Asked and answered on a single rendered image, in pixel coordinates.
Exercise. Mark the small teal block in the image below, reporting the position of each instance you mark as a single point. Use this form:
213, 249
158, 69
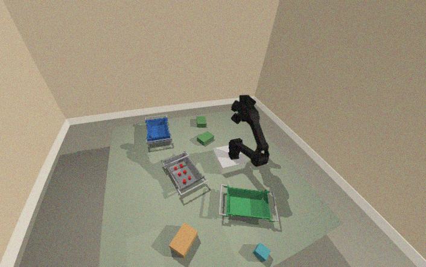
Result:
261, 252

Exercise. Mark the green block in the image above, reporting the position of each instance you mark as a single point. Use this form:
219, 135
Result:
205, 138
201, 121

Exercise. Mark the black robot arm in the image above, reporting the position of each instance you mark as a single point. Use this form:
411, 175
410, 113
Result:
249, 114

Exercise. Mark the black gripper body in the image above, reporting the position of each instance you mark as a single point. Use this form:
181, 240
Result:
237, 118

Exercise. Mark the orange-brown rectangular block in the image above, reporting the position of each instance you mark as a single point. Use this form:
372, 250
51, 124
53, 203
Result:
183, 240

